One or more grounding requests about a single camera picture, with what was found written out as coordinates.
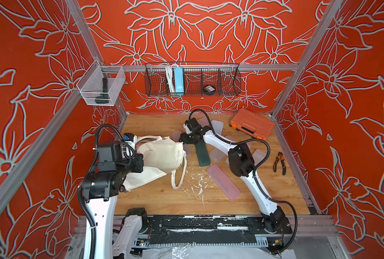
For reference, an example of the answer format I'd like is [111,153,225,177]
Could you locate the orange plastic tool case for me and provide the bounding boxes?
[229,109,275,140]

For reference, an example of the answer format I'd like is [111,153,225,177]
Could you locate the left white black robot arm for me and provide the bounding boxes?
[78,154,149,259]

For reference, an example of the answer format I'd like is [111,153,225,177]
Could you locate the clear plastic wall bin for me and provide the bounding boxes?
[77,60,126,106]

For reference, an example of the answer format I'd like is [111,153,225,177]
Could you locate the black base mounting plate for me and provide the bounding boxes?
[133,215,292,249]

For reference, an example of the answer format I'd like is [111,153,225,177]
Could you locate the dark green flashlight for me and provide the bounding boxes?
[95,77,109,104]

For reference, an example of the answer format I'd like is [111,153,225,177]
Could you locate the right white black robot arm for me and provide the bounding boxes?
[180,109,298,256]

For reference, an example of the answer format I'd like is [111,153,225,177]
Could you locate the white coiled cable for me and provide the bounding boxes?
[165,64,175,95]

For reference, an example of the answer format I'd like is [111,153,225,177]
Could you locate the white printed canvas tote bag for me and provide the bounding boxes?
[124,136,187,192]

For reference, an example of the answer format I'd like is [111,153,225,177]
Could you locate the black wire wall basket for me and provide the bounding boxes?
[144,62,242,97]

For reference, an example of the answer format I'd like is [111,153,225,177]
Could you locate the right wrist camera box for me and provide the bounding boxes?
[184,118,202,134]

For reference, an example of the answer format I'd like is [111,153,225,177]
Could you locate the orange handled pliers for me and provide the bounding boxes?
[273,152,287,175]

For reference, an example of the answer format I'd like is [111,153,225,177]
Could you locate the translucent frosted pencil case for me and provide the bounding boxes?
[205,136,235,163]

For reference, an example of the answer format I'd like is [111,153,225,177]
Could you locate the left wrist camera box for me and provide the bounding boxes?
[97,133,137,163]

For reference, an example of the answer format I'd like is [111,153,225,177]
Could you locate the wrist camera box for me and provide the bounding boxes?
[97,133,137,163]
[184,118,202,134]

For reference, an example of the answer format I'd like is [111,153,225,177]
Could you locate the pink translucent pencil case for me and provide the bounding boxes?
[207,165,241,200]

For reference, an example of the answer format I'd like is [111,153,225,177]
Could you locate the light blue power bank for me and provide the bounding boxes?
[173,66,184,96]

